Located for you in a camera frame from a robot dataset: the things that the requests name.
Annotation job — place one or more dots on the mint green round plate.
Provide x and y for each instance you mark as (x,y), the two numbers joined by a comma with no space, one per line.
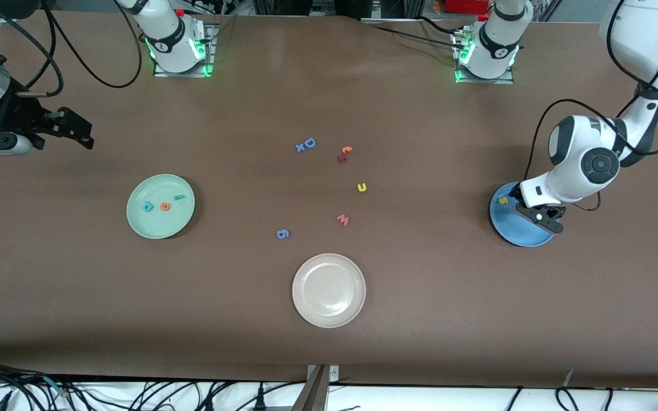
(160,222)

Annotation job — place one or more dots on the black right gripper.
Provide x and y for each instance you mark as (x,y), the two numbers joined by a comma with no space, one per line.
(17,112)

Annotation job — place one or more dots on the red box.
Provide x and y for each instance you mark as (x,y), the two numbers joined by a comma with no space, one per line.
(466,5)

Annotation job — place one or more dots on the blue foam letter D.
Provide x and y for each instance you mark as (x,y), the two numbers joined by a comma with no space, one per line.
(307,142)

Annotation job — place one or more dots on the pink foam letter w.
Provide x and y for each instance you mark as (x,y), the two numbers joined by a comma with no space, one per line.
(343,220)

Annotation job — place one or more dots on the blue round plate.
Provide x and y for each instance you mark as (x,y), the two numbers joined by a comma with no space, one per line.
(506,222)

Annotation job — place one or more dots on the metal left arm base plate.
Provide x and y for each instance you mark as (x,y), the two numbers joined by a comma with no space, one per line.
(486,81)

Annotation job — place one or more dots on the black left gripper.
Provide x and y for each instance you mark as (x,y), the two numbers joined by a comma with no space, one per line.
(515,193)

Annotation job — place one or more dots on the blue foam number six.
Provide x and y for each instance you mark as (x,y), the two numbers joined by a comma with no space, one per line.
(278,233)

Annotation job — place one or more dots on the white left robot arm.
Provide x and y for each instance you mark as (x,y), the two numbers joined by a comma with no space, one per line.
(580,165)

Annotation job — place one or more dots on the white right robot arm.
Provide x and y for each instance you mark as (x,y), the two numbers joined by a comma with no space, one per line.
(169,40)

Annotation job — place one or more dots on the metal table edge bracket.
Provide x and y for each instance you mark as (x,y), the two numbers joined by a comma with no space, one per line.
(315,394)

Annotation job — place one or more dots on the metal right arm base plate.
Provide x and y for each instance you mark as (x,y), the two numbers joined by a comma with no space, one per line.
(211,54)

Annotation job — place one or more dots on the beige round plate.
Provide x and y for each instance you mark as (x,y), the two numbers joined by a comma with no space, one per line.
(329,291)

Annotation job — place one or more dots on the black power plug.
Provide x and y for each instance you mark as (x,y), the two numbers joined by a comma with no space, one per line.
(209,402)
(260,399)

